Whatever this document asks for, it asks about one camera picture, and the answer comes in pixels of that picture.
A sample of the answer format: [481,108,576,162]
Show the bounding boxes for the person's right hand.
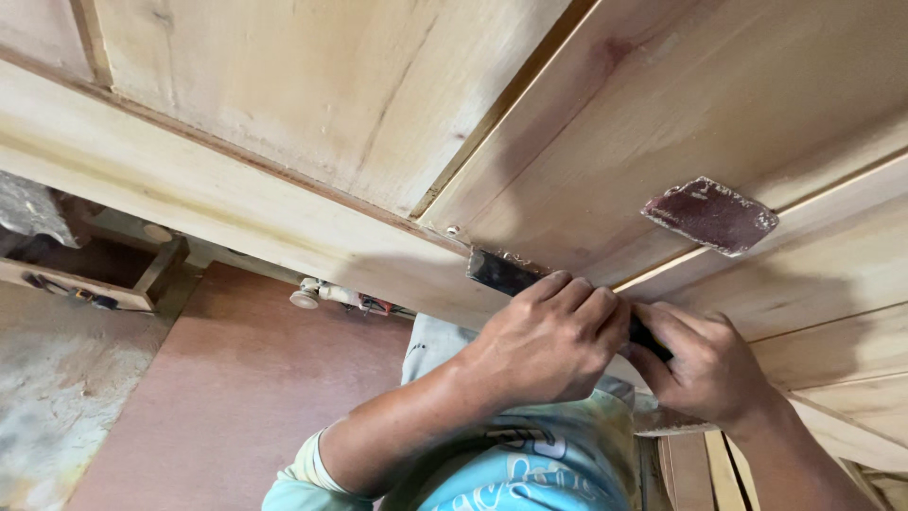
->
[623,301,779,431]

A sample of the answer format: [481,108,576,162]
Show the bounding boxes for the black cable with orange plug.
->
[21,272,122,312]

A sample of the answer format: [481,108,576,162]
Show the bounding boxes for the black handled metal putty knife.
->
[466,246,675,363]

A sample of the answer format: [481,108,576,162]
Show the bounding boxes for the wooden frame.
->
[0,234,191,313]

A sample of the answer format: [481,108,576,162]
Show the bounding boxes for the wooden planks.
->
[656,429,761,511]

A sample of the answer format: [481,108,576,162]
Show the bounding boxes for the maroon sandpaper piece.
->
[640,176,780,258]

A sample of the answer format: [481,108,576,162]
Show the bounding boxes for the unfinished wooden door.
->
[0,0,908,474]

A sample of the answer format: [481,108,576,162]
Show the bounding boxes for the reddish plywood sheet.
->
[64,261,416,511]

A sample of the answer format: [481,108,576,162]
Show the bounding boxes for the white power tool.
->
[289,277,400,317]

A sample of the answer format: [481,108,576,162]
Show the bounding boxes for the person's left hand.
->
[454,270,634,414]

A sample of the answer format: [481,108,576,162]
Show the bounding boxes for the grey crumpled sheet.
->
[0,170,80,249]

